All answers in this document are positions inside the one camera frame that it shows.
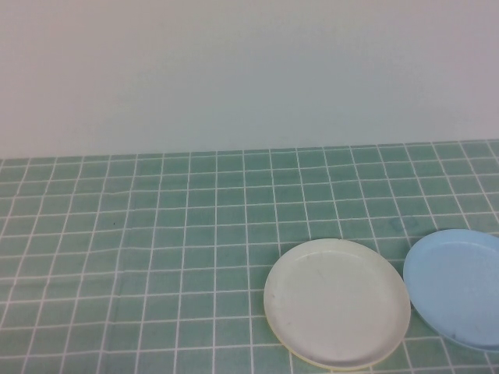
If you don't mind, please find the yellow round plastic plate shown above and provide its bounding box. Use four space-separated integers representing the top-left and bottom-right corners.
264 307 411 371

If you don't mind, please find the green white-checked tablecloth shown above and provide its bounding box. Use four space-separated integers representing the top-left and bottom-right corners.
0 140 499 374

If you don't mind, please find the light blue round plastic plate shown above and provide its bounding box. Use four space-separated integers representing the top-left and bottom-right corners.
402 228 499 354

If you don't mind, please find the white round plastic plate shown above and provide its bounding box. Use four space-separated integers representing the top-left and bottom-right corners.
263 238 412 368

